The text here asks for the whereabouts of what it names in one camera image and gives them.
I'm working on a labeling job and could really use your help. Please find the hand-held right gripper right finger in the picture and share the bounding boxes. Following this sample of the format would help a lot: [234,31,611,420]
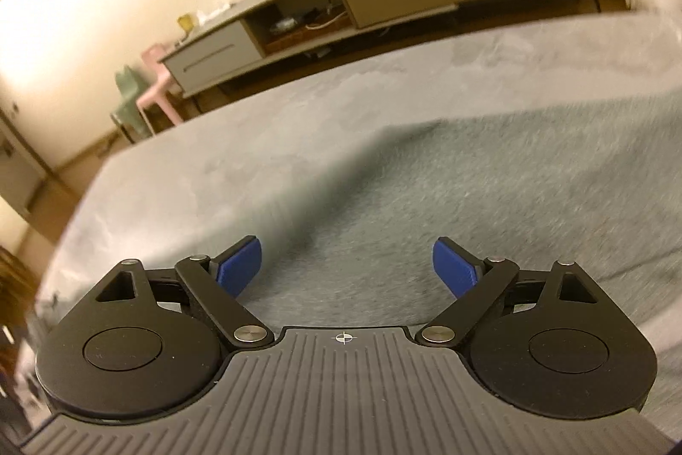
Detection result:
[416,238,600,350]

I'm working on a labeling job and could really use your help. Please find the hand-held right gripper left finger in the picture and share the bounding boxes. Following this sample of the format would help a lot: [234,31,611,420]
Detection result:
[95,235,274,352]

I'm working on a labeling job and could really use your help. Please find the grey pants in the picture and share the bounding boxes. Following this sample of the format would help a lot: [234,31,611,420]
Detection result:
[234,87,682,455]

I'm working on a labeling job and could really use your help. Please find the green plastic chair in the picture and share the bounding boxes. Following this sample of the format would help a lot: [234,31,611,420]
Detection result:
[110,66,153,145]

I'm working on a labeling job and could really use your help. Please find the pink plastic chair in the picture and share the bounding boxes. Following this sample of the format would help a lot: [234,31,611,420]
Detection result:
[136,46,185,136]

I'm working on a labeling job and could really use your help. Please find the white tissue packet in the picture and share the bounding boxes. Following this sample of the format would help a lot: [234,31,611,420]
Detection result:
[197,2,236,23]

